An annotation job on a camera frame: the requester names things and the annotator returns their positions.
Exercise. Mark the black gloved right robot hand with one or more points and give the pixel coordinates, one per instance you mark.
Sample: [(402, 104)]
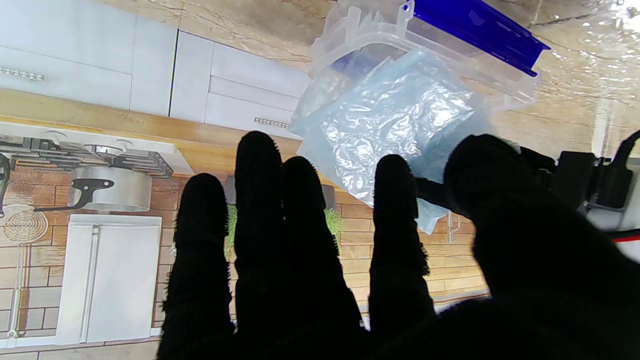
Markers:
[(525, 280)]

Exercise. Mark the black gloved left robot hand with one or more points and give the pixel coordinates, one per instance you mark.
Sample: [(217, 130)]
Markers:
[(537, 161)]

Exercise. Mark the clear bubble film sheet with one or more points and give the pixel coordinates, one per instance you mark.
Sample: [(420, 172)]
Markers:
[(390, 125)]

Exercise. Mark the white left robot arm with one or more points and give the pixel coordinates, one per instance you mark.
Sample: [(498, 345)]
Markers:
[(620, 220)]

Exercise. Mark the hanging steel utensil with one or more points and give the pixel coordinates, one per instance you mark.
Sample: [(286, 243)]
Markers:
[(455, 225)]

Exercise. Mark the potted green herb plant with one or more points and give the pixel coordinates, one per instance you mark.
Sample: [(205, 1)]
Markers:
[(231, 230), (334, 222)]

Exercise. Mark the wooden kitchen countertop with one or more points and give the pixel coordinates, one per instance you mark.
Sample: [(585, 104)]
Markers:
[(150, 130)]

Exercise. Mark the grey lower kitchen cabinets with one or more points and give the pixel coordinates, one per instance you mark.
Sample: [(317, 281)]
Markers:
[(150, 65)]

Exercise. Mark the steel range hood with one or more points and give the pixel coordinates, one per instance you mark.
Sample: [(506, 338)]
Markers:
[(110, 280)]

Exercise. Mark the gas stove top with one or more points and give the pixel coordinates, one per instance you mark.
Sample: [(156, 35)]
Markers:
[(100, 150)]

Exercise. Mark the hanging steel skimmer ladle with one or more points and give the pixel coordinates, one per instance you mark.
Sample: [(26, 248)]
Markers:
[(22, 225)]

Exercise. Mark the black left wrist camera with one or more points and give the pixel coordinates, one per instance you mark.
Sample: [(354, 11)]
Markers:
[(595, 180)]

